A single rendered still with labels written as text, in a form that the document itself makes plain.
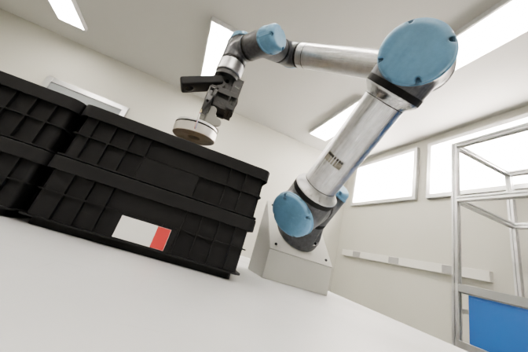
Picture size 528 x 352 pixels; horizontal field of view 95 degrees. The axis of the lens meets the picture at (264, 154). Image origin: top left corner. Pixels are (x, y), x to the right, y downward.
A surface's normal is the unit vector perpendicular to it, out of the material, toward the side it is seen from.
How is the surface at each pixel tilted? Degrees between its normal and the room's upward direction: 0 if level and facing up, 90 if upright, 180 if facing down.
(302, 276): 90
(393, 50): 116
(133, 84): 90
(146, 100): 90
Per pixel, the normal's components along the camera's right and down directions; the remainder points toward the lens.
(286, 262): 0.33, -0.26
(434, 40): -0.54, -0.02
